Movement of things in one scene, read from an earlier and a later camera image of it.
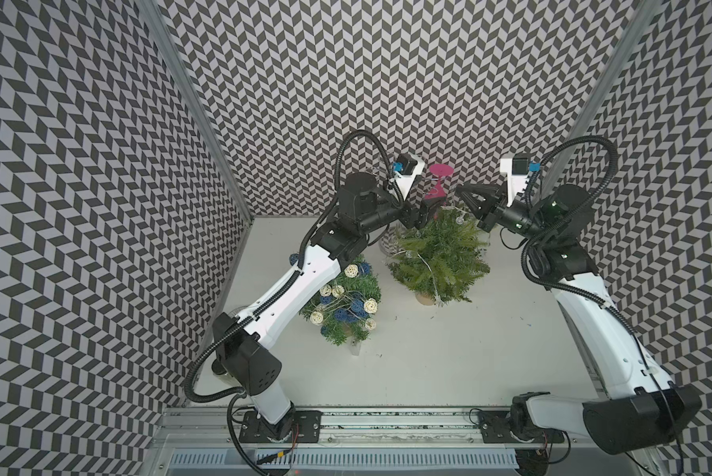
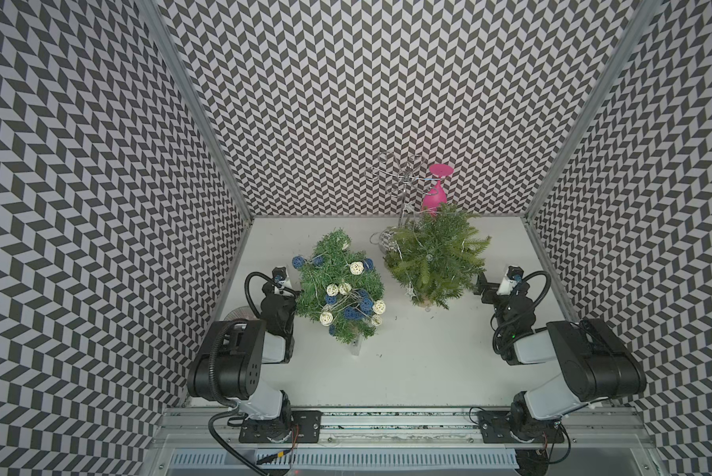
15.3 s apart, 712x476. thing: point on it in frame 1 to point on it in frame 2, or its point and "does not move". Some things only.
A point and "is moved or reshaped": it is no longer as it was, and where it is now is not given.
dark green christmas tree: x=345 y=308 does not move
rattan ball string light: x=340 y=304 is moved or reshaped
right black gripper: x=481 y=207 to x=490 y=288
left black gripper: x=421 y=212 to x=267 y=291
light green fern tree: x=442 y=258 does not move
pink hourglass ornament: x=439 y=170 does not move
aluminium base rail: x=210 y=442 does not move
